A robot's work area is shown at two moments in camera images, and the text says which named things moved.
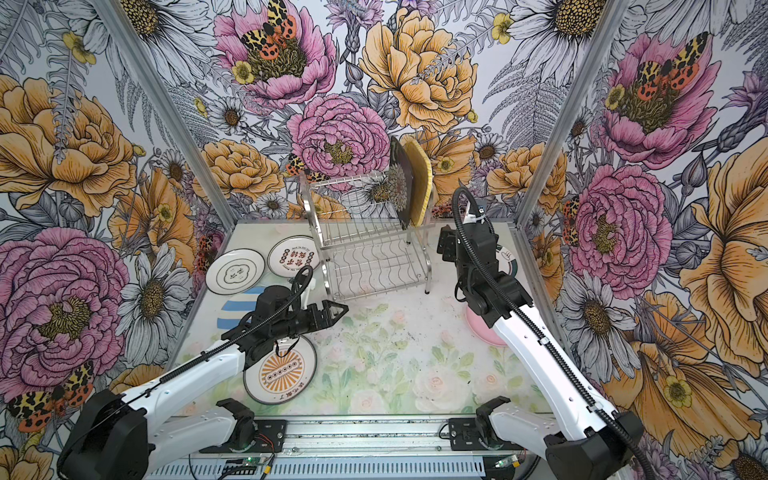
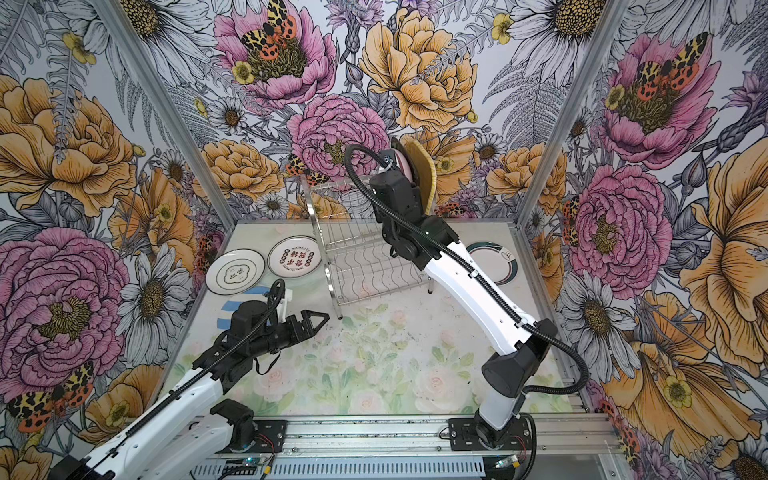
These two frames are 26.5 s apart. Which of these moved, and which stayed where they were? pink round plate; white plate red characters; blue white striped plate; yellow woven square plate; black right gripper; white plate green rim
Moved: black right gripper; pink round plate
Stayed: white plate green rim; yellow woven square plate; white plate red characters; blue white striped plate
